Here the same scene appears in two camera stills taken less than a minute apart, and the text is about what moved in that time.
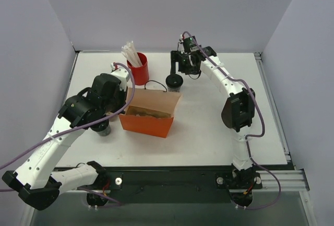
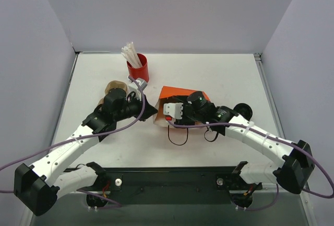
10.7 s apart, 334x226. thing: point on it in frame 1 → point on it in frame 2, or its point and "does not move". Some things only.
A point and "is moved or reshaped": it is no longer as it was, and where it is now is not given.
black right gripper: [175, 55] → [179, 121]
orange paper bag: [151, 112] is moved or reshaped
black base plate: [145, 185] does not move
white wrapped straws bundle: [129, 50] does not move
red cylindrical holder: [141, 72] does not move
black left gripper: [115, 103] → [143, 107]
